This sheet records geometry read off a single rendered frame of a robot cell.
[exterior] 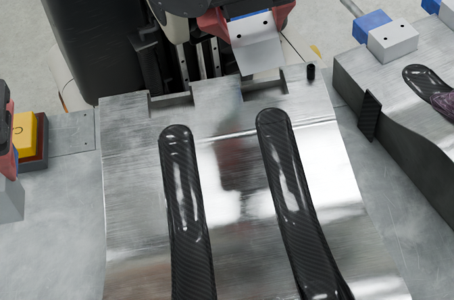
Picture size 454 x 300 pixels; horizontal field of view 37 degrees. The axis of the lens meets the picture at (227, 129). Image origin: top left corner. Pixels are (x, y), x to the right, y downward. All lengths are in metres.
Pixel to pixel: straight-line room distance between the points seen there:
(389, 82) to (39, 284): 0.46
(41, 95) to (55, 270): 1.37
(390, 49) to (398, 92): 0.06
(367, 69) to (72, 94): 0.99
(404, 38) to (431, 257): 0.26
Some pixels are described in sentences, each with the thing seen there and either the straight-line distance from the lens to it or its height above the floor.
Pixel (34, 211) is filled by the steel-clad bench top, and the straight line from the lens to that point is 0.84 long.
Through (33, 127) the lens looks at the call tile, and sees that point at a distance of 0.88.
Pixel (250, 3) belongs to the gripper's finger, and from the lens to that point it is 0.64.
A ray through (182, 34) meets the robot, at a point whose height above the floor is 0.69.
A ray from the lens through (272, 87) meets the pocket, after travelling 0.81.
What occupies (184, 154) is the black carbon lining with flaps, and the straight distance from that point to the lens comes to 0.73.
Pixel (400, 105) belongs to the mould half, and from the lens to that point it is 0.81.
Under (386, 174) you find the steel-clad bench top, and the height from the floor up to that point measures 0.80.
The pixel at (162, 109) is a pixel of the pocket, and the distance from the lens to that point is 0.81.
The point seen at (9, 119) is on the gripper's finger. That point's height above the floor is 1.02.
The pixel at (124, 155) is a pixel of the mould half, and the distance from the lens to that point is 0.74.
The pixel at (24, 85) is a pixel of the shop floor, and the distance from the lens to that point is 2.17.
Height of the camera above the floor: 1.46
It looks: 51 degrees down
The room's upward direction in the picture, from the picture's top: 8 degrees counter-clockwise
